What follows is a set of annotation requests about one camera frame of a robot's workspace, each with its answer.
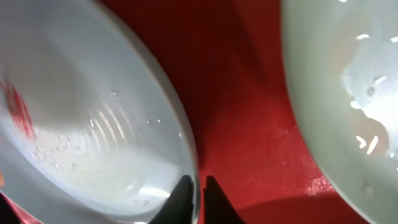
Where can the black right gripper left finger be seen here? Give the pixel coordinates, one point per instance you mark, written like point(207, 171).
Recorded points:
point(178, 208)

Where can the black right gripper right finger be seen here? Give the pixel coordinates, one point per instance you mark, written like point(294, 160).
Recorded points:
point(217, 207)

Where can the light blue plate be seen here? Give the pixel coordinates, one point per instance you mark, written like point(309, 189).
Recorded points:
point(92, 130)

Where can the red plastic tray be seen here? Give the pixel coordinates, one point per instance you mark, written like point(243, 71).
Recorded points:
point(224, 59)

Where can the light green plate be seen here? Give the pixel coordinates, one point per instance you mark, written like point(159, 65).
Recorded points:
point(340, 64)

